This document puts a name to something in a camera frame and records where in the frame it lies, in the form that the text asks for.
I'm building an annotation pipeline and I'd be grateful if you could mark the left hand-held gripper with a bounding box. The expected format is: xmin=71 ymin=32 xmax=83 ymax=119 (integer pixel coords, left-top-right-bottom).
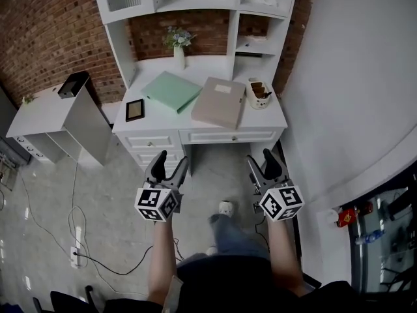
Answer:
xmin=135 ymin=149 xmax=190 ymax=223

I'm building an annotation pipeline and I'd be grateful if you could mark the person's white slipper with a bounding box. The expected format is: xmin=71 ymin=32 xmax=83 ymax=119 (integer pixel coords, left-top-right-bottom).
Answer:
xmin=218 ymin=200 xmax=238 ymax=216

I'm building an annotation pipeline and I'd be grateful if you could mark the black box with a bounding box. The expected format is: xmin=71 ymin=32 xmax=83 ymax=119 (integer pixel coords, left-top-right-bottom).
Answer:
xmin=57 ymin=71 xmax=91 ymax=100

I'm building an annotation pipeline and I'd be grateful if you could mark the beige file box item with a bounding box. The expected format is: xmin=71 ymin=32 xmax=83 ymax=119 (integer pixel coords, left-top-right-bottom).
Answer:
xmin=190 ymin=76 xmax=247 ymax=130

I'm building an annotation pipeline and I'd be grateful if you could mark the person's black shirt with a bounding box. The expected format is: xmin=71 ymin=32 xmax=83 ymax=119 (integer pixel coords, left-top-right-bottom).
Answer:
xmin=103 ymin=254 xmax=361 ymax=313

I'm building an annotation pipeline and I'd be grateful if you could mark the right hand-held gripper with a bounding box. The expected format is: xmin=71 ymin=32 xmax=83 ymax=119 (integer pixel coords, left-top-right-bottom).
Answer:
xmin=246 ymin=148 xmax=305 ymax=222

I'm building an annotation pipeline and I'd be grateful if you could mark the person's blue jeans leg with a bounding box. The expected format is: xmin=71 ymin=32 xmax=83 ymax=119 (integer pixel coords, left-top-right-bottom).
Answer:
xmin=208 ymin=212 xmax=272 ymax=261

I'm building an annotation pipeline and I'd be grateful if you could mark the white cable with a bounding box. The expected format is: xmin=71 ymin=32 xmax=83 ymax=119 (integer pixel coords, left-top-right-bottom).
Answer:
xmin=16 ymin=161 xmax=98 ymax=280

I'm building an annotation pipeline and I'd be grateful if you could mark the white power strip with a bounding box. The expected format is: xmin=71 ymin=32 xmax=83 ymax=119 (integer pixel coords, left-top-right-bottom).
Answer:
xmin=69 ymin=226 xmax=85 ymax=269

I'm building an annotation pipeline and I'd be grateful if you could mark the black framed tablet item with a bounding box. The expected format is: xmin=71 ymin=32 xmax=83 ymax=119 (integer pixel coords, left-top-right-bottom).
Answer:
xmin=125 ymin=98 xmax=146 ymax=123

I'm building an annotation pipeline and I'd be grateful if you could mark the green binder item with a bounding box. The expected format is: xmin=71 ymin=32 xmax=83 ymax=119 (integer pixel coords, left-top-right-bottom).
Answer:
xmin=140 ymin=70 xmax=203 ymax=115

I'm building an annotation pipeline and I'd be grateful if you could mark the black cable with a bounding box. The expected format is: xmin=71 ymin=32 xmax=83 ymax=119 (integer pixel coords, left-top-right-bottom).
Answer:
xmin=73 ymin=245 xmax=154 ymax=276

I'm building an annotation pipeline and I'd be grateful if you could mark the white pen holder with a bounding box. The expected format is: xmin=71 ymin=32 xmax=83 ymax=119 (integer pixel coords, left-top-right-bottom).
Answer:
xmin=246 ymin=78 xmax=274 ymax=110

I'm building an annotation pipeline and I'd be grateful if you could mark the person's left forearm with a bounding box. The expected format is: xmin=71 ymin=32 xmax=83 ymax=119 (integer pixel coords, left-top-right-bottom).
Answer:
xmin=147 ymin=219 xmax=179 ymax=307

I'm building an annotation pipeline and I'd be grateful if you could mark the plastic water bottle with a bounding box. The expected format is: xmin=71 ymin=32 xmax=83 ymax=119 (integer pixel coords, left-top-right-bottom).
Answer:
xmin=354 ymin=229 xmax=387 ymax=245

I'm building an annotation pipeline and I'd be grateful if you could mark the white vase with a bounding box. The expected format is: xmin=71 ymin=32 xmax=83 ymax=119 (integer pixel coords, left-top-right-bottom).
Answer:
xmin=173 ymin=46 xmax=186 ymax=71

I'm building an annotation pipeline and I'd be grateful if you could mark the person's right forearm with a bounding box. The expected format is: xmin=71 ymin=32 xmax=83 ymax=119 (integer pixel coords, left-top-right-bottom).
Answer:
xmin=266 ymin=218 xmax=309 ymax=298

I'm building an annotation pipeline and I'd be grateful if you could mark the white desk with hutch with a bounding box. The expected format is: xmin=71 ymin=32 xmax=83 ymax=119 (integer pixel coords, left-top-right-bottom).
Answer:
xmin=93 ymin=0 xmax=300 ymax=177

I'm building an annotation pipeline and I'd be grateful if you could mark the blue and white flower bunch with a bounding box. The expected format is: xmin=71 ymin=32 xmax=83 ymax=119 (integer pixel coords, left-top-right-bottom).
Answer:
xmin=162 ymin=25 xmax=197 ymax=50

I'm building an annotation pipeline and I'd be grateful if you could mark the white side cabinet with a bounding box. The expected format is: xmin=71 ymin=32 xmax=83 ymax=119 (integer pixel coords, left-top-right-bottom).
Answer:
xmin=5 ymin=76 xmax=114 ymax=168

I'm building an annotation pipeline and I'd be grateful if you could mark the black chair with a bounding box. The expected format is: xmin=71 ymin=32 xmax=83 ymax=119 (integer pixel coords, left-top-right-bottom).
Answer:
xmin=32 ymin=284 xmax=100 ymax=313

